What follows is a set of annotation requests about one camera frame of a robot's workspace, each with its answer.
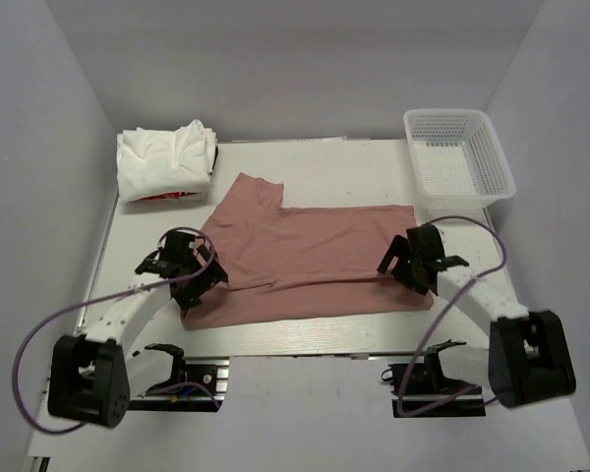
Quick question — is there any white perforated plastic basket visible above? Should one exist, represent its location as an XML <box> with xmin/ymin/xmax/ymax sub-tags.
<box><xmin>403</xmin><ymin>108</ymin><xmax>516</xmax><ymax>211</ymax></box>

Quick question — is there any white folded t shirt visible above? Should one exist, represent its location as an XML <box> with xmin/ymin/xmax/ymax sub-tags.
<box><xmin>116</xmin><ymin>119</ymin><xmax>217</xmax><ymax>204</ymax></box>

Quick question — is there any red folded shirt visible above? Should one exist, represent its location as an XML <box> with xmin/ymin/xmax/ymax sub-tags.
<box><xmin>142</xmin><ymin>192</ymin><xmax>204</xmax><ymax>201</ymax></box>

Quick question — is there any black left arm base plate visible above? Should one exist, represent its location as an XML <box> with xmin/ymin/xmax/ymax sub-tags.
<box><xmin>129</xmin><ymin>358</ymin><xmax>230</xmax><ymax>413</ymax></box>

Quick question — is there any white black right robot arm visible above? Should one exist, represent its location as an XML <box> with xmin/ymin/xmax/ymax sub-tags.
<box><xmin>378</xmin><ymin>221</ymin><xmax>576</xmax><ymax>418</ymax></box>

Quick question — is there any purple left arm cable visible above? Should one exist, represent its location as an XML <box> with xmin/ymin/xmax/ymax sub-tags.
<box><xmin>12</xmin><ymin>225</ymin><xmax>222</xmax><ymax>435</ymax></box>

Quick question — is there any pink t shirt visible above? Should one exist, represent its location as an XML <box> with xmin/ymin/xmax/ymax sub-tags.
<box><xmin>181</xmin><ymin>174</ymin><xmax>433</xmax><ymax>330</ymax></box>

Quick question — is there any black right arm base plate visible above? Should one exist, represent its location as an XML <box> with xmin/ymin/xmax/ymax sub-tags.
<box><xmin>381</xmin><ymin>361</ymin><xmax>488</xmax><ymax>419</ymax></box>

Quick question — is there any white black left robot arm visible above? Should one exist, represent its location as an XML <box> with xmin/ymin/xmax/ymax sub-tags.
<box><xmin>47</xmin><ymin>227</ymin><xmax>229</xmax><ymax>429</ymax></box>

